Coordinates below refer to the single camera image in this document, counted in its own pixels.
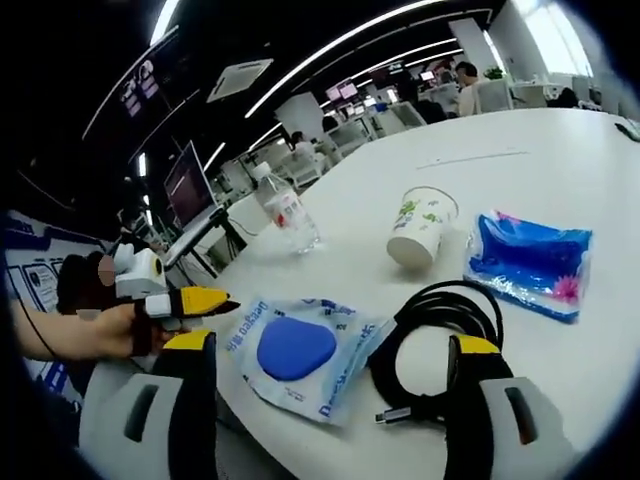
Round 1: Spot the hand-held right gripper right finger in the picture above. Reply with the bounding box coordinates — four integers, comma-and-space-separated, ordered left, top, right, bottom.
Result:
443, 333, 576, 480

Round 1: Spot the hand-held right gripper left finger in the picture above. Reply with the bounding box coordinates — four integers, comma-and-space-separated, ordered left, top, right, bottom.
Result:
79, 329, 219, 480

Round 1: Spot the bagged blue mouse packet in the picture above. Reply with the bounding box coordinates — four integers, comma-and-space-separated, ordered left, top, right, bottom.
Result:
227, 297, 397, 427

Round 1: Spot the clear plastic water bottle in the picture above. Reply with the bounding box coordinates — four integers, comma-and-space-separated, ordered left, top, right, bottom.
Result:
249, 162, 321, 256

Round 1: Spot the blue tissue pack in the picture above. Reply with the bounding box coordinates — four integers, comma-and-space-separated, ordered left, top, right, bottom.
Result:
462, 209, 595, 324

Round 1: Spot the white printed paper cup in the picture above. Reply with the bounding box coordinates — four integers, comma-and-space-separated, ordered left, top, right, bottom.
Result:
386, 186, 460, 272

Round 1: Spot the person's left hand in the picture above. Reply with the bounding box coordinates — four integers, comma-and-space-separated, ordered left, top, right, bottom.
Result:
92, 299, 187, 359

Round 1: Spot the dark monitor screen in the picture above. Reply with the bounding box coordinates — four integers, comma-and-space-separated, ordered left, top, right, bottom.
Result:
163, 140, 219, 229

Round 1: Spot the hanging ceiling display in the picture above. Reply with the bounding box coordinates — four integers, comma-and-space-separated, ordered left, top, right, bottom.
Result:
119, 58, 162, 119

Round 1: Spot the ceiling air conditioner vent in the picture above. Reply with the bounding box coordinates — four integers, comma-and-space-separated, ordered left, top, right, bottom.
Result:
206, 58, 275, 104

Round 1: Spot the white table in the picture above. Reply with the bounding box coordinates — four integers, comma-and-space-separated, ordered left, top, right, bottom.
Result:
84, 107, 640, 480

